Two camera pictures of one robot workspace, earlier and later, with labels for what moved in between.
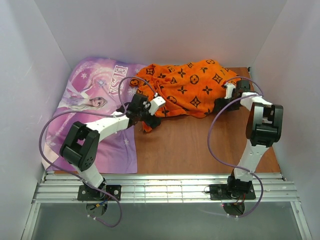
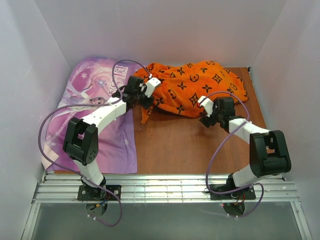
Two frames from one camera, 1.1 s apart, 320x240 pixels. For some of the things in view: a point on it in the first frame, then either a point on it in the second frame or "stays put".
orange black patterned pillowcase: x=189 y=89 stays put
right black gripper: x=222 y=104 → x=207 y=120
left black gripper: x=152 y=120 → x=146 y=100
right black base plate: x=221 y=192 stays put
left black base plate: x=116 y=190 stays put
